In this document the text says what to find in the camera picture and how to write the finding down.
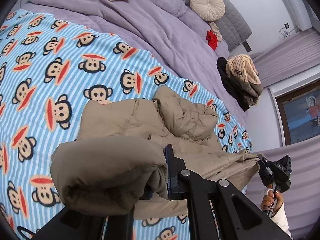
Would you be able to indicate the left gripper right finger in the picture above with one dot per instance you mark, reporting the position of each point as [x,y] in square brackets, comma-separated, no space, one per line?
[217,210]

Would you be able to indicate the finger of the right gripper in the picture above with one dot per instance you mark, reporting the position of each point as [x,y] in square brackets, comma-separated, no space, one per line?
[263,164]

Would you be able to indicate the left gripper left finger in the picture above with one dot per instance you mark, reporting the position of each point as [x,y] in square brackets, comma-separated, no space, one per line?
[70,224]

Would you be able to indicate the beige puffer jacket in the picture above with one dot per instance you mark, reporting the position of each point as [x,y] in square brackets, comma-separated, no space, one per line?
[117,162]

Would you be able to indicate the white sleeve forearm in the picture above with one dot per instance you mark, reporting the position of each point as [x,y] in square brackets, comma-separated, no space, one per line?
[280,219]

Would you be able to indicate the person's right hand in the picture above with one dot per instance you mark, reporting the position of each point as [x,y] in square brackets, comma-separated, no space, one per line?
[272,200]

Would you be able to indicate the purple curtain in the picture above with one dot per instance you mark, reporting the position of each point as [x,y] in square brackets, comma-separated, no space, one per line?
[282,69]

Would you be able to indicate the dark framed window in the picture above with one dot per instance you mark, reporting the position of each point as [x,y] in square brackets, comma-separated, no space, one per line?
[299,113]

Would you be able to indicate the black folded garment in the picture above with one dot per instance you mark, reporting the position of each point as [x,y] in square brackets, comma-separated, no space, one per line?
[230,86]

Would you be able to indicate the striped beige folded garment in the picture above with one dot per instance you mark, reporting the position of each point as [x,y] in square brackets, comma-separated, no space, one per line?
[242,71]

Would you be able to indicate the red cloth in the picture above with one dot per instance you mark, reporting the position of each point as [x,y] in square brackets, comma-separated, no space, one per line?
[212,40]

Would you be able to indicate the grey quilted headboard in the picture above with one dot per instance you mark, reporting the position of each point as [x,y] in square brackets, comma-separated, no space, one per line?
[224,19]

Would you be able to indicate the purple duvet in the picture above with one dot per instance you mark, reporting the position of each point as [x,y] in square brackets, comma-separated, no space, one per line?
[179,44]

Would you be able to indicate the round cream cushion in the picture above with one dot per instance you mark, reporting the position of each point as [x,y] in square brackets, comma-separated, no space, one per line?
[208,10]

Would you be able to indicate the blue striped monkey blanket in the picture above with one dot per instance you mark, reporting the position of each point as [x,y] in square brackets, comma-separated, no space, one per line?
[50,69]

